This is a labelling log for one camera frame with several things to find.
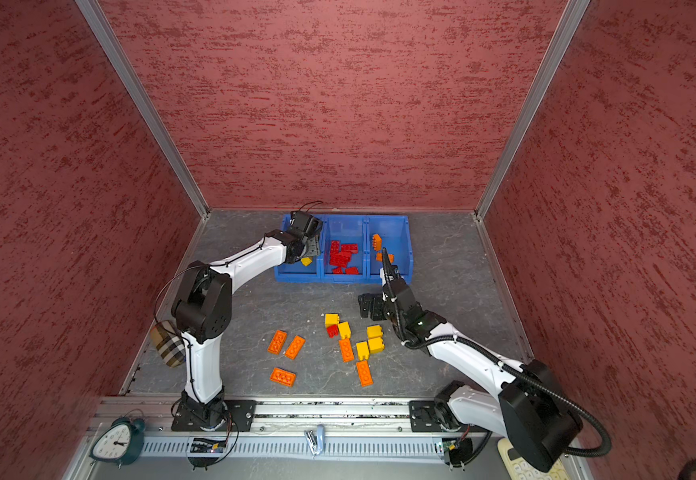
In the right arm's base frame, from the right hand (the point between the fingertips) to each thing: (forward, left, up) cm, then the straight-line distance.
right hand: (370, 303), depth 85 cm
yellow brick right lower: (-10, -1, -7) cm, 12 cm away
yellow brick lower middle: (-11, +3, -7) cm, 13 cm away
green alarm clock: (-31, +60, -4) cm, 68 cm away
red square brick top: (+17, +11, -8) cm, 22 cm away
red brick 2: (+26, +6, -6) cm, 27 cm away
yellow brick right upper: (-5, -1, -7) cm, 9 cm away
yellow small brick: (+18, +21, -3) cm, 28 cm away
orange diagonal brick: (+27, -4, -5) cm, 27 cm away
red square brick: (+21, +9, -7) cm, 24 cm away
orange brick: (-10, +8, -9) cm, 16 cm away
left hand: (+21, +21, 0) cm, 29 cm away
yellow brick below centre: (-5, +8, -7) cm, 11 cm away
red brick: (+26, +11, -7) cm, 29 cm away
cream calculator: (-39, -32, -7) cm, 51 cm away
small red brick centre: (-5, +12, -7) cm, 14 cm away
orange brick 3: (-8, +28, -7) cm, 30 cm away
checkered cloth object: (-8, +58, -5) cm, 59 cm away
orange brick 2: (-17, +3, -9) cm, 19 cm away
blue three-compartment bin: (+14, +1, 0) cm, 14 cm away
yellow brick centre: (-1, +12, -8) cm, 14 cm away
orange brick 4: (-9, +23, -8) cm, 26 cm away
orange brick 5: (-17, +25, -8) cm, 31 cm away
